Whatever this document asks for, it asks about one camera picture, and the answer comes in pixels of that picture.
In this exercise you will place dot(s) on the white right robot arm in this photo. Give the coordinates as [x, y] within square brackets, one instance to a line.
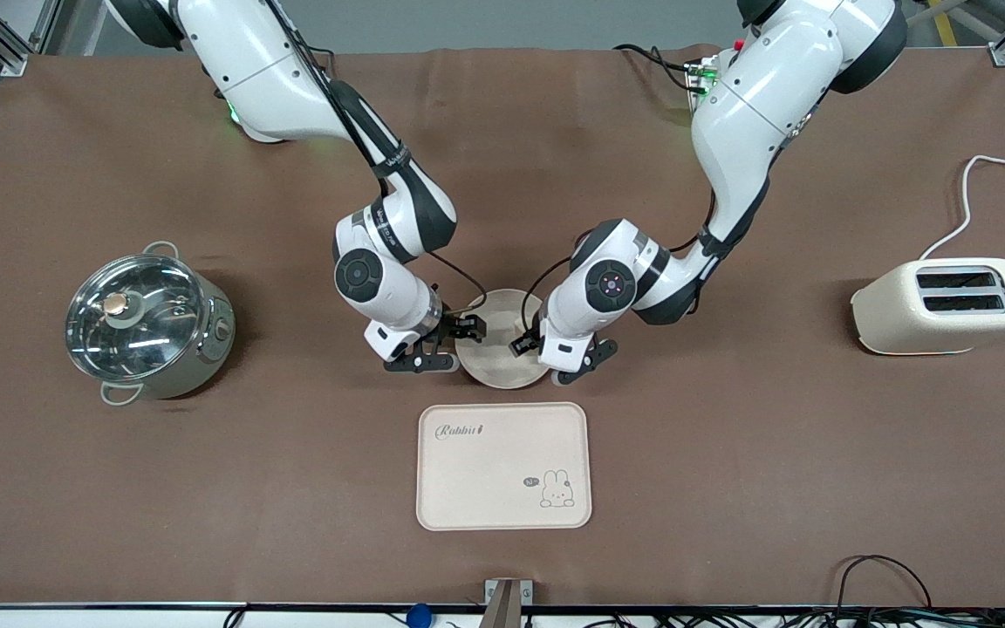
[249, 70]

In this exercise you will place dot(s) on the round cream plate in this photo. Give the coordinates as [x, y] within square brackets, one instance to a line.
[498, 353]

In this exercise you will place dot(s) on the metal table bracket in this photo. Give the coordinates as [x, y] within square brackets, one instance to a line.
[507, 606]

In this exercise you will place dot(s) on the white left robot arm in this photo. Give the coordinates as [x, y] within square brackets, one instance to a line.
[764, 105]

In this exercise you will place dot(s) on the white two-slot toaster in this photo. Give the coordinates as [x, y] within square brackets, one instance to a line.
[895, 314]

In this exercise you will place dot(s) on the blue round knob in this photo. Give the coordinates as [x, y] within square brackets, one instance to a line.
[419, 617]

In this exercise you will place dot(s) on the glass pot lid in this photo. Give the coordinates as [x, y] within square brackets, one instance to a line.
[153, 340]

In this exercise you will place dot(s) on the steel cooking pot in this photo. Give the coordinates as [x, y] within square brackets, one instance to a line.
[206, 358]

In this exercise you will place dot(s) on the brown table cloth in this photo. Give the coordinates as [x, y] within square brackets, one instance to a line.
[729, 480]

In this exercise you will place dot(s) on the cream rabbit print tray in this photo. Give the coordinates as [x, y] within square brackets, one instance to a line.
[485, 480]

